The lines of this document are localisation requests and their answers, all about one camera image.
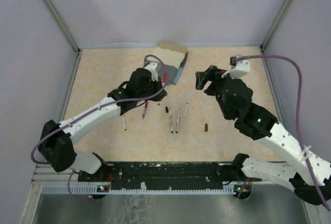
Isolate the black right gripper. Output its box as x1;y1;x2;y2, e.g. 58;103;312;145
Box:
195;65;240;121

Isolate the red clear pen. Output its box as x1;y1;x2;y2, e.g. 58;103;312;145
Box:
142;101;148;119

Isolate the red marker cap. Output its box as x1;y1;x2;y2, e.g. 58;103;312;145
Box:
162;73;167;82

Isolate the white red-end marker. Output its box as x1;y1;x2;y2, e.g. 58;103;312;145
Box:
158;79;166;106

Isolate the white blue-end marker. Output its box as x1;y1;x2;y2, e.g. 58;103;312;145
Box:
169;108;174;133

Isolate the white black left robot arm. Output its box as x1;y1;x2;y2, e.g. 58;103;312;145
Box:
37;67;168;181

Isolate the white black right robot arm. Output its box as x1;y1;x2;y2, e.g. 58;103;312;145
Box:
195;66;330;205

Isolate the small white black-end pen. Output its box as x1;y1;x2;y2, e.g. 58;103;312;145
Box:
184;103;189;118

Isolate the small white red-end pen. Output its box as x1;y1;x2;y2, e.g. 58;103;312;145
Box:
122;115;127;130

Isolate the folded grey beige cloth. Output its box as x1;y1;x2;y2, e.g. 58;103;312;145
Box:
148;41;188;85

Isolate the white brown-end marker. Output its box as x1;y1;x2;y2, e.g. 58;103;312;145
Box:
175;108;180;133

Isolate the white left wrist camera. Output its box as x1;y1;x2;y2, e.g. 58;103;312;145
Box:
143;62;160;82

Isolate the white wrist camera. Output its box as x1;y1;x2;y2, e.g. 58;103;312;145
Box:
221;55;250;79
143;62;160;82

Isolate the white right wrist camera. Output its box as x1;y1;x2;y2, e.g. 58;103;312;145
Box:
221;55;250;79

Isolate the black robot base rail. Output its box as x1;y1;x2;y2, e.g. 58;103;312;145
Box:
78;162;247;191

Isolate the aluminium frame post left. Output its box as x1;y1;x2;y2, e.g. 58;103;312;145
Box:
42;0;81;54

